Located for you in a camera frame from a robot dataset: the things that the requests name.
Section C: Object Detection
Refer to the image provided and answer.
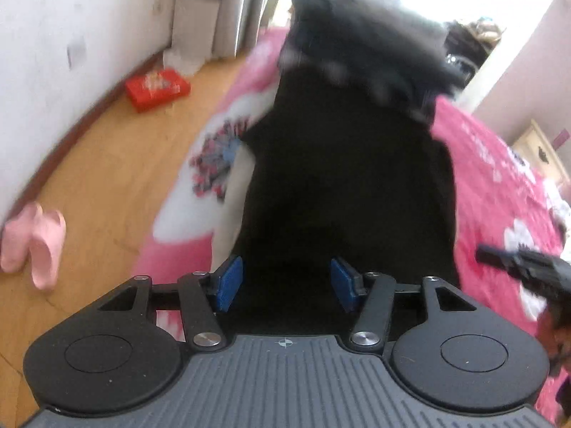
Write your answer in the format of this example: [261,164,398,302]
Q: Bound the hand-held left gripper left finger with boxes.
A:
[97,255,245,353]

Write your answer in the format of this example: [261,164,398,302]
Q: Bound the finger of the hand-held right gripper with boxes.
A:
[475,244,521,274]

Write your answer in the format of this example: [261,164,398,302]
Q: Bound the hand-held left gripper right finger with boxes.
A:
[330,256,478,352]

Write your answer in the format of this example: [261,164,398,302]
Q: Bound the black shirt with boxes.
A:
[232,69,462,335]

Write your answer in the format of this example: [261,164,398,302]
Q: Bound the stack of dark folded clothes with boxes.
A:
[277,0,468,123]

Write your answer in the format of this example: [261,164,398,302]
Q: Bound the person's right hand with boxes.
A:
[536,300,571,379]

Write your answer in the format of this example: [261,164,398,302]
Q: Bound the pink floral blanket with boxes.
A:
[134,27,571,424]

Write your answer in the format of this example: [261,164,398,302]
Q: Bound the cream nightstand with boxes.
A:
[513,118,567,183]

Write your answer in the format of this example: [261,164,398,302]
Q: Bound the red box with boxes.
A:
[125,67,192,113]

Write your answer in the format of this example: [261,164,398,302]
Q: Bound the wheelchair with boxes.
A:
[444,18,505,85]

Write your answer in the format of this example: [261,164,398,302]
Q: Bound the white cabinet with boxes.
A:
[163,0,220,74]

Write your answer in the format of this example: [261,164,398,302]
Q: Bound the grey curtain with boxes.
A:
[214,0,313,58]

